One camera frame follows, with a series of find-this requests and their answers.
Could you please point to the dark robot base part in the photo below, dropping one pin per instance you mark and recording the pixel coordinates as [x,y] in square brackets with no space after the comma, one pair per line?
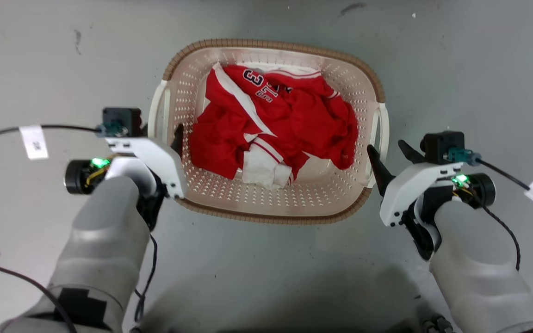
[436,323]

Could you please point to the beige plastic laundry basket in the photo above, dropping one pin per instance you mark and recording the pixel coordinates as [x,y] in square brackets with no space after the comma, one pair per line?
[266,203]

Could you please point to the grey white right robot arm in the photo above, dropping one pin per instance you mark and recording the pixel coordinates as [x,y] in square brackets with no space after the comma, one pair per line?
[474,263]

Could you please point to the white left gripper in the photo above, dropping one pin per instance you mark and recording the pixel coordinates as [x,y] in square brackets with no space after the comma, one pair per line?
[160,159]

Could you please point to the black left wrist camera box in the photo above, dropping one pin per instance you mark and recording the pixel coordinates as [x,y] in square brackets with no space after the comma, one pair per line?
[122,121]

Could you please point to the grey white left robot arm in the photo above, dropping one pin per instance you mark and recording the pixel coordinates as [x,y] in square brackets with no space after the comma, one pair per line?
[104,240]

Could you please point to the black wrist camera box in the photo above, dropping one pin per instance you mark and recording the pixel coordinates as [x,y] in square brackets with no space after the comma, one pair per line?
[122,121]
[441,144]

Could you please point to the red and white sports jersey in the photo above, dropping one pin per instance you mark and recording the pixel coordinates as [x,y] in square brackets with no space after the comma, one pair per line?
[308,125]

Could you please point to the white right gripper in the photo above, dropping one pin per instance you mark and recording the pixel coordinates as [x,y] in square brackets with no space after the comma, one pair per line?
[410,189]

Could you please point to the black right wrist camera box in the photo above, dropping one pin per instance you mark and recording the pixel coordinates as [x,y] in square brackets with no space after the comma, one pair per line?
[441,144]

